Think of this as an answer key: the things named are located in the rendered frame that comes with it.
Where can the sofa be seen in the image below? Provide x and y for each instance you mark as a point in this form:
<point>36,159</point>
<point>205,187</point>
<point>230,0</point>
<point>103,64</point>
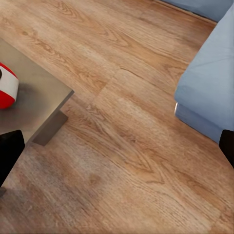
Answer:
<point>205,91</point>

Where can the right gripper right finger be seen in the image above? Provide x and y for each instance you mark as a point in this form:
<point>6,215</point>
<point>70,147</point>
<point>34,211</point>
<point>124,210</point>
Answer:
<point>226,144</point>

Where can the radio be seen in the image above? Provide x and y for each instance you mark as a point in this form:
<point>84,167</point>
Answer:
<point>8,87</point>

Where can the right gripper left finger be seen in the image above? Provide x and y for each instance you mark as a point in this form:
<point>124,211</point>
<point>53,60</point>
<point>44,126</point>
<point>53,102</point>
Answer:
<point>11,147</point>

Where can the coffee table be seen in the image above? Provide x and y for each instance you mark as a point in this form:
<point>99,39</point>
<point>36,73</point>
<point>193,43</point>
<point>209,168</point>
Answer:
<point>40,96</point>

